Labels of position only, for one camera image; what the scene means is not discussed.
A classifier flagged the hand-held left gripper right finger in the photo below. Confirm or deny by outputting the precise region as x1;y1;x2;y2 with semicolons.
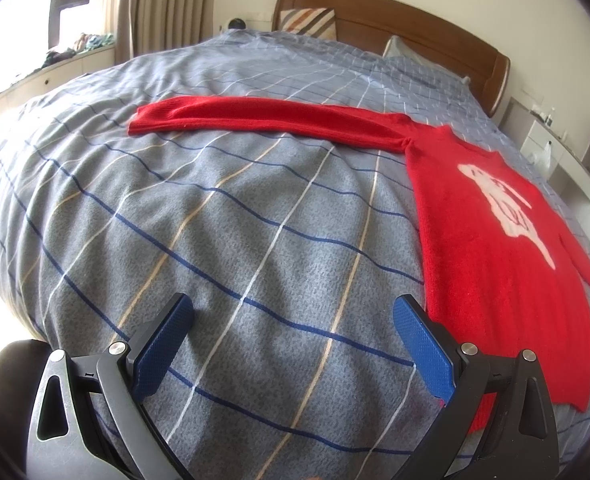
392;294;560;480

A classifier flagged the blue checked pillow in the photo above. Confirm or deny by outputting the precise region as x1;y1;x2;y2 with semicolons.
382;35;473;93

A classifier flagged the pile of clothes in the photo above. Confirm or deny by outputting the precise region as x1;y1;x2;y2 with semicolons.
40;32;116;68

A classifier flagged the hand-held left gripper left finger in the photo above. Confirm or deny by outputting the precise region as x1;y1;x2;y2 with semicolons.
27;292;196;480

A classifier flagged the white window bench cabinet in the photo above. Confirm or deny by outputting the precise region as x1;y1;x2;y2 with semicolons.
0;45;118;136

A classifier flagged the blue checked duvet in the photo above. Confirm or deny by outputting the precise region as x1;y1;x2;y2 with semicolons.
0;27;590;480

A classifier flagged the white desk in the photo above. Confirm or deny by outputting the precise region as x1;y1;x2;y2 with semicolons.
500;97;590;206

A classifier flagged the wooden headboard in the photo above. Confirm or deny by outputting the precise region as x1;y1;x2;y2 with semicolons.
272;0;510;120

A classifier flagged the striped cushion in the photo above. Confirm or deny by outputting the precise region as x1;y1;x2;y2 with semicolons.
279;7;336;41

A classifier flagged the window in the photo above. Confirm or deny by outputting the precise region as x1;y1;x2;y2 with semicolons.
0;0;120;106

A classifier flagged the white plastic bag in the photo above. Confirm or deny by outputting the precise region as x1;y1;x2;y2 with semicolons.
532;140;558;173

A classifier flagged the beige curtain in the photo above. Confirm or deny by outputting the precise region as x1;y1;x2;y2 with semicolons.
95;0;220;63

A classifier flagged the red knitted sweater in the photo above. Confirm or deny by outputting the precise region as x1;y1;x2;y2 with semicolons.
127;97;590;436

